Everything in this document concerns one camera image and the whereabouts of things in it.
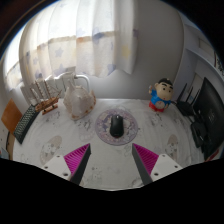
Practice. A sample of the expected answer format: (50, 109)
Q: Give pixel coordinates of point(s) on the black keyboard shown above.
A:
(26, 124)

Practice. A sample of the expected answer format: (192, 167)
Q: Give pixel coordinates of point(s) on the cartoon boy figurine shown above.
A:
(161, 96)

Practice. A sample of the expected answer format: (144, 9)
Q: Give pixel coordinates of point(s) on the white star-print curtain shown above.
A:
(83, 36)

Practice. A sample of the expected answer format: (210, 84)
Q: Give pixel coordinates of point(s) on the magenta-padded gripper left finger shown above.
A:
(63, 165)

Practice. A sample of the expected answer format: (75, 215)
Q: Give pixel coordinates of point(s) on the black router with antennas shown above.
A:
(185, 107)

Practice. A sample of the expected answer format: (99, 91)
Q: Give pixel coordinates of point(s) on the wooden chair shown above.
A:
(10, 115)

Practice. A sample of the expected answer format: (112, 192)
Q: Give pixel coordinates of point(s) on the black computer mouse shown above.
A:
(116, 126)

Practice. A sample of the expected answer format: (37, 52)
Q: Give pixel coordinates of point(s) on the black monitor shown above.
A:
(211, 113)

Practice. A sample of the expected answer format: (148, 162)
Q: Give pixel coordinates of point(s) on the round purple printed mouse pad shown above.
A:
(101, 128)

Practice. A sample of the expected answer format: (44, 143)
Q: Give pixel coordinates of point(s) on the white printed tablecloth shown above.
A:
(156, 130)

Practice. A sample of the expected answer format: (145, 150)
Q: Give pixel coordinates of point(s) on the large white conch shell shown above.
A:
(78, 101)

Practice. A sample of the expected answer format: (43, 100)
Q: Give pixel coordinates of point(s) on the white wall shelf unit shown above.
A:
(206, 56)

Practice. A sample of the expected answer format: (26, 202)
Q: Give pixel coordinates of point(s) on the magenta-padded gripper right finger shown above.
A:
(160, 165)

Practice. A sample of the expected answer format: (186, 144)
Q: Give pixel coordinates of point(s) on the wooden model sailing ship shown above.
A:
(46, 105)

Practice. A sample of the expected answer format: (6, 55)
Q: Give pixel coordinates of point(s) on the white radiator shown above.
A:
(66, 80)

